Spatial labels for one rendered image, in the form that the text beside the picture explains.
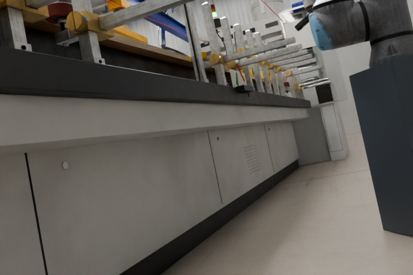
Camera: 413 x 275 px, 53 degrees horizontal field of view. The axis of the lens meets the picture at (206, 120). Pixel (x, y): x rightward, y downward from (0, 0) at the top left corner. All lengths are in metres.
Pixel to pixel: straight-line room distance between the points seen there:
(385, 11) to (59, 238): 1.28
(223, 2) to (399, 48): 10.32
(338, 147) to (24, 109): 4.07
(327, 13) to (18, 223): 1.20
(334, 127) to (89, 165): 3.65
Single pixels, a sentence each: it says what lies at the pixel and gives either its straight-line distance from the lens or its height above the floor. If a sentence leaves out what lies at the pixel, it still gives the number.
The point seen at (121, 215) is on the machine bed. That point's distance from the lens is 1.44.
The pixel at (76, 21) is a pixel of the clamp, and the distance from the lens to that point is 1.10.
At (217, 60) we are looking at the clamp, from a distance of 1.97.
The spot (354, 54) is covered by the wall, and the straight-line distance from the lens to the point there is 11.09.
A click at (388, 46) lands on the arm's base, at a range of 1.59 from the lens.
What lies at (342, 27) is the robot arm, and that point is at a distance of 1.58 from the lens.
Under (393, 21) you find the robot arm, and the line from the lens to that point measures 1.61.
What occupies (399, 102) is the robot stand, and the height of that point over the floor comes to 0.46.
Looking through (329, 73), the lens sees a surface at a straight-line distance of 4.69.
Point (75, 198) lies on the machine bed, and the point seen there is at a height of 0.37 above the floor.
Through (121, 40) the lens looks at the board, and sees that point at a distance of 1.56.
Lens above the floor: 0.45
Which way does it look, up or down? 3 degrees up
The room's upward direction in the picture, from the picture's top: 11 degrees counter-clockwise
